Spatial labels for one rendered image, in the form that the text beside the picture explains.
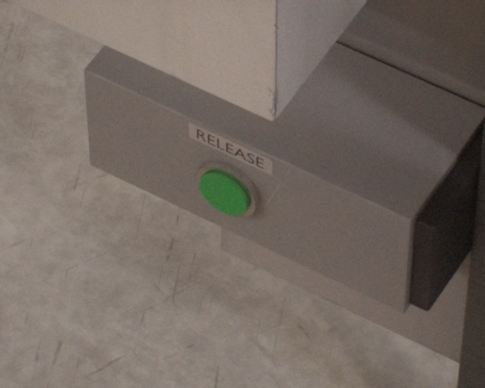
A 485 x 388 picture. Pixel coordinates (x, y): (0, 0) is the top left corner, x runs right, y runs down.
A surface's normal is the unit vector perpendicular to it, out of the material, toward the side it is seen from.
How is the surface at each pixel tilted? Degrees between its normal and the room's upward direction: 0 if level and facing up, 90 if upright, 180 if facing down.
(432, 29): 90
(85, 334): 0
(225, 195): 90
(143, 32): 90
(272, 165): 90
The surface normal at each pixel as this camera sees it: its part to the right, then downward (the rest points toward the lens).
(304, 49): 0.86, 0.40
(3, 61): 0.00, -0.62
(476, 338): -0.52, 0.67
